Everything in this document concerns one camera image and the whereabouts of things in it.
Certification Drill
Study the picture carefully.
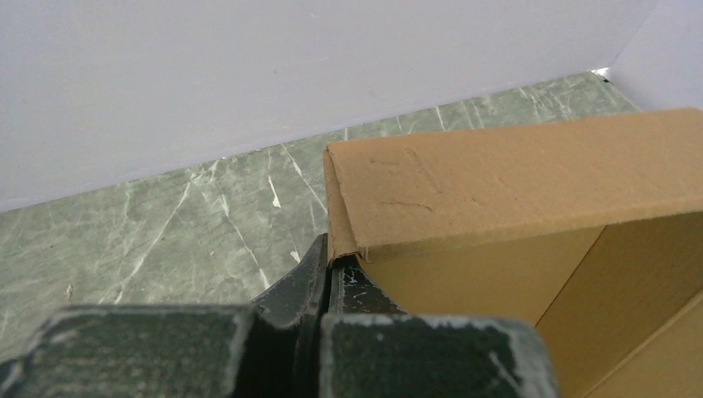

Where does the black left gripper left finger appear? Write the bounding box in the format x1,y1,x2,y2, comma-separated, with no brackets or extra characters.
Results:
1,235,329,397

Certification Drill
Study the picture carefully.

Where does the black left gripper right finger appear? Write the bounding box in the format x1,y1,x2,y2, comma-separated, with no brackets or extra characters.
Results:
319,257,560,397

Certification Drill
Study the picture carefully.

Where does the brown cardboard box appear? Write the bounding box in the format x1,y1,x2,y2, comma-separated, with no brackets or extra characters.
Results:
322,108,702,397

